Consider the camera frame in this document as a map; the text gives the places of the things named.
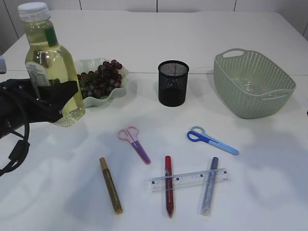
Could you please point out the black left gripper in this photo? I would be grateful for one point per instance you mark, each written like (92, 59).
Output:
(19, 104)

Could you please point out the yellow tea drink bottle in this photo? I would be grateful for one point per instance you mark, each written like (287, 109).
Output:
(41, 36)

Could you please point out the purple grape bunch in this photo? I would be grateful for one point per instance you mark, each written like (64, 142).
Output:
(102, 81)

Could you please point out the blue scissors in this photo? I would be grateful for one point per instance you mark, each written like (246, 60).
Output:
(198, 133)

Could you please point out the clear plastic sheet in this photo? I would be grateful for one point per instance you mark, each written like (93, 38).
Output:
(253, 88)

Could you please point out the black mesh pen holder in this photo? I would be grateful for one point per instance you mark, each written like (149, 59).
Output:
(172, 82)

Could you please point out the gold glitter pen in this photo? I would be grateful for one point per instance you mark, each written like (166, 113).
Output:
(117, 207)

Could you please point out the clear plastic ruler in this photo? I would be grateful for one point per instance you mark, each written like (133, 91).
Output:
(184, 180)

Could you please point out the red glitter pen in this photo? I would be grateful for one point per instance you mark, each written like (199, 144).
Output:
(169, 186)

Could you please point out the green woven plastic basket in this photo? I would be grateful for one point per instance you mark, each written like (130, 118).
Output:
(235, 66)

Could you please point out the silver blue glitter pen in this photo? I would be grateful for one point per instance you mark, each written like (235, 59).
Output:
(206, 205)

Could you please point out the pink purple scissors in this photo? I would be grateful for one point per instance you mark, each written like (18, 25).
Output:
(130, 134)

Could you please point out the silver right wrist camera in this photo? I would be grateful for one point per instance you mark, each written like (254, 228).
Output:
(3, 68)

